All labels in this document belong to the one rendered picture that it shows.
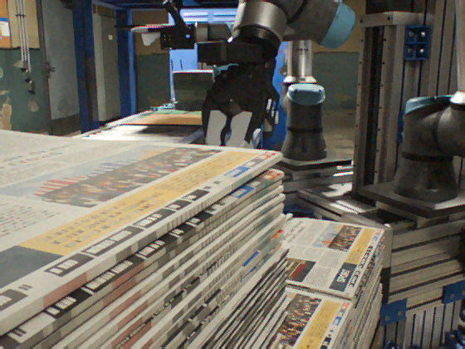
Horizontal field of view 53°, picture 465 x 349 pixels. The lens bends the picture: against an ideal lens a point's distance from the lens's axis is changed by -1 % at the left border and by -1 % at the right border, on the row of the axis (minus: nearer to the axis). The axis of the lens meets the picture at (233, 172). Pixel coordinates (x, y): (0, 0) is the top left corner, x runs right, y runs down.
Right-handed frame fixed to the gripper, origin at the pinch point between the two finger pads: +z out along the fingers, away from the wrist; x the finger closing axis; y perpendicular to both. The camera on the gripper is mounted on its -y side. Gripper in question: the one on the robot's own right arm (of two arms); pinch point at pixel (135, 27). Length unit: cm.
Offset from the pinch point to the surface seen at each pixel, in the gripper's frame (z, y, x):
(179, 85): 0, 48, 152
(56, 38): 222, 54, 565
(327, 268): -45, 26, -107
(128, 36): 32, 15, 149
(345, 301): -45, 26, -115
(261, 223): -32, 1, -142
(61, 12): 218, 17, 595
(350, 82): -288, 160, 777
